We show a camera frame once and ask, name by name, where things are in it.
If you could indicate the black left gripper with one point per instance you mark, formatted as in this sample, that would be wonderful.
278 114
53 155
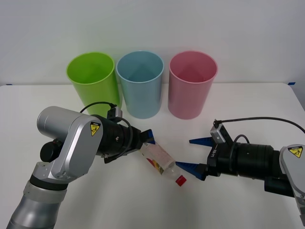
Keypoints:
135 140

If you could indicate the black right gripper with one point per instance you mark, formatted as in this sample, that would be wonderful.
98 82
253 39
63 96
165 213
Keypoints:
221 159

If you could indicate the clear plastic bottle red cap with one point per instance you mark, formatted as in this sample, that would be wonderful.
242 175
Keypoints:
159 155

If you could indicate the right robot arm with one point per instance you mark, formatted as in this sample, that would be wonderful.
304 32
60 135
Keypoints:
252 159

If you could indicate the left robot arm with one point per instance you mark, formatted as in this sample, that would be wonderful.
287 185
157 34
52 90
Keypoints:
71 136

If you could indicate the pale blue plastic bin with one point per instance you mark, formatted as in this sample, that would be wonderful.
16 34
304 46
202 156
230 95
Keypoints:
141 97

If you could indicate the pink plastic bin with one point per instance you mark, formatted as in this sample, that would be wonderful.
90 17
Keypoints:
187 97

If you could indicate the green plastic bin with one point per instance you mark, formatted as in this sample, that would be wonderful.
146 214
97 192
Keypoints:
95 95

